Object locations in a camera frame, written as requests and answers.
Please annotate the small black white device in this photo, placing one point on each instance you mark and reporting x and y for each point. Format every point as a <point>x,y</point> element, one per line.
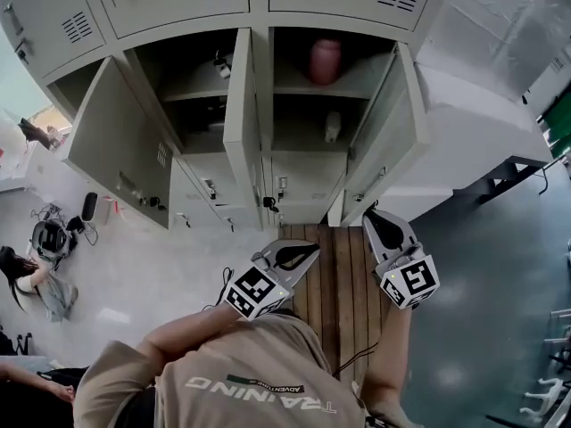
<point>221,65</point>

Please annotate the clear plastic sheet cover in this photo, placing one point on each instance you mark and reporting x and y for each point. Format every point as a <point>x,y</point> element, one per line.
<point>495,20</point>

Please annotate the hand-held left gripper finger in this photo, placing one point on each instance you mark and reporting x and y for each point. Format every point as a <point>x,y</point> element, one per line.
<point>301,250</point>
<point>303,272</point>

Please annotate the white plastic frame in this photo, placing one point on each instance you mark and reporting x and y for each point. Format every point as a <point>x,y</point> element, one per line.
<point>546,397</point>

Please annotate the black oval speaker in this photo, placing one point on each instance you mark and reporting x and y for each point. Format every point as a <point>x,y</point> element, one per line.
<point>89,206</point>

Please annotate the black key fob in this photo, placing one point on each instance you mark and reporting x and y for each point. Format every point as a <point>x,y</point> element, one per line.
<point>269,203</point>

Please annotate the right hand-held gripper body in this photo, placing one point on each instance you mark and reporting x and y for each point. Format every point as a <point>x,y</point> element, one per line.
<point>412,281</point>

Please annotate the person's left forearm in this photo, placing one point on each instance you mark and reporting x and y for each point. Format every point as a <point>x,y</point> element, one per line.
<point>178,332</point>

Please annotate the small white box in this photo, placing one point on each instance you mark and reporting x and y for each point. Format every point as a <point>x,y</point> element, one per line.
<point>105,211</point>

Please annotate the person's right forearm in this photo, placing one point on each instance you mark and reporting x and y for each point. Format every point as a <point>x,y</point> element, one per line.
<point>386,350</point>

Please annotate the wooden slatted platform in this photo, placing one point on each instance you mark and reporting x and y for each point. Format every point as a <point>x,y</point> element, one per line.
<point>343,274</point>

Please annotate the grey metal rack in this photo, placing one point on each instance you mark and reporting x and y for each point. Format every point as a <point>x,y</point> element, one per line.
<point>560,337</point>

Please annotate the small white bottle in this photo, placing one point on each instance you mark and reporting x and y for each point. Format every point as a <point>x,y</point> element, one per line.
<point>333,127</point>

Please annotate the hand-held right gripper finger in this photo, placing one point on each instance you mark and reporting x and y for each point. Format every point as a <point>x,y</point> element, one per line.
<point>403,232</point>
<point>371,239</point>

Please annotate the grey metal locker cabinet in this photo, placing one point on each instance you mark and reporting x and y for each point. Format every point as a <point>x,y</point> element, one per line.
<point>261,20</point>

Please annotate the green panel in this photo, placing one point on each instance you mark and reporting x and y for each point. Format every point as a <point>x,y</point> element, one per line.
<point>557,127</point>

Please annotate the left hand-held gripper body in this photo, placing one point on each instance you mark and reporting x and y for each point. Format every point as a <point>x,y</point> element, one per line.
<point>256,294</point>

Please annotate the white cluttered table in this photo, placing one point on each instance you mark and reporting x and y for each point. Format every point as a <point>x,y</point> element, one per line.
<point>22,158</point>

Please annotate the pink cylindrical container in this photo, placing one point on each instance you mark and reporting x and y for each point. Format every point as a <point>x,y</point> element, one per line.
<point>325,60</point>

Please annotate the round black white device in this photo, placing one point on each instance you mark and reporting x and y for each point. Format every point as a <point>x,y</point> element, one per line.
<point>51,236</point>

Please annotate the row of grey locker doors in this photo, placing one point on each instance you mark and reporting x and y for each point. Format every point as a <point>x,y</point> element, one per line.
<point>116,141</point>

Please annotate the beige printed t-shirt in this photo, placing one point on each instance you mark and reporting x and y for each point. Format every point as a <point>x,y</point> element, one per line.
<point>250,364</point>

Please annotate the white covered table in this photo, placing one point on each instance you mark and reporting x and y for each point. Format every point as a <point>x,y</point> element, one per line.
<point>473,123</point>

